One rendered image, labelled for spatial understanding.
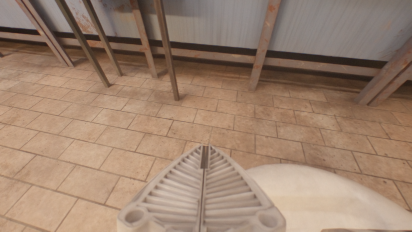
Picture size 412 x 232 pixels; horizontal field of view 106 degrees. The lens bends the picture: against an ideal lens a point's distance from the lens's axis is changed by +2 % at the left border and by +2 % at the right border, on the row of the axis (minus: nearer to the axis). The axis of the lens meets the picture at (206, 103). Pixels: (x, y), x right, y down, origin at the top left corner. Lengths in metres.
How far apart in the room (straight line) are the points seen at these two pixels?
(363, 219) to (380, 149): 0.75
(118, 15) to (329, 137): 1.51
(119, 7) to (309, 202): 1.33
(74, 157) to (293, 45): 1.36
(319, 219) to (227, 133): 0.56
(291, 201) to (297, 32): 0.88
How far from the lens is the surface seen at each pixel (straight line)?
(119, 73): 1.48
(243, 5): 1.02
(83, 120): 1.24
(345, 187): 0.53
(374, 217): 0.54
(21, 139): 1.38
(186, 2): 1.08
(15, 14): 2.04
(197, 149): 0.17
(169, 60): 0.92
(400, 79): 1.43
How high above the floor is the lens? 0.76
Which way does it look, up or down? 45 degrees down
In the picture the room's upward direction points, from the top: straight up
